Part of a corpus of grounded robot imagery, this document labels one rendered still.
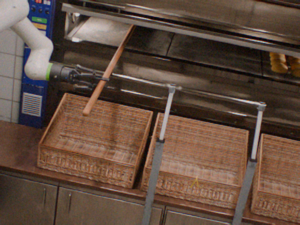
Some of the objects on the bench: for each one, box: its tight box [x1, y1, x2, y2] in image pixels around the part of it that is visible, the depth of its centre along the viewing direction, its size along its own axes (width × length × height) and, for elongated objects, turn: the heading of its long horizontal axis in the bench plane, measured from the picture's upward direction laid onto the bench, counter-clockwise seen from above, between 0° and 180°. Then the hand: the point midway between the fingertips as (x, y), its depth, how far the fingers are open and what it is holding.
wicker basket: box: [140, 113, 249, 210], centre depth 352 cm, size 49×56×28 cm
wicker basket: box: [36, 93, 154, 189], centre depth 356 cm, size 49×56×28 cm
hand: (102, 82), depth 309 cm, fingers closed on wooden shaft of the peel, 3 cm apart
